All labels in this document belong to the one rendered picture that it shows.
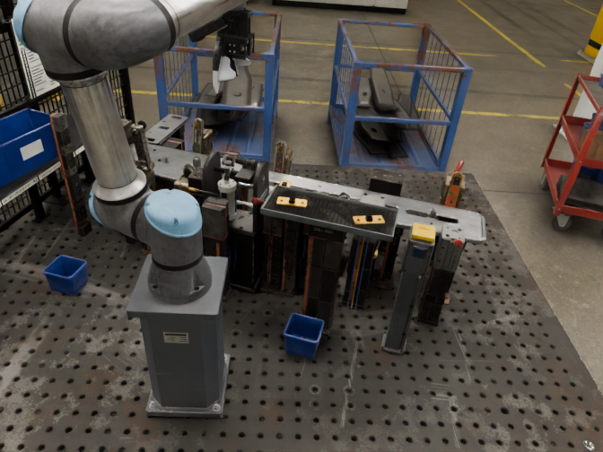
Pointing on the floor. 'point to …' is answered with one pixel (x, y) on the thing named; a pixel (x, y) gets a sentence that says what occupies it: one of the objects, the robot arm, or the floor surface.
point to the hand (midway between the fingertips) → (224, 84)
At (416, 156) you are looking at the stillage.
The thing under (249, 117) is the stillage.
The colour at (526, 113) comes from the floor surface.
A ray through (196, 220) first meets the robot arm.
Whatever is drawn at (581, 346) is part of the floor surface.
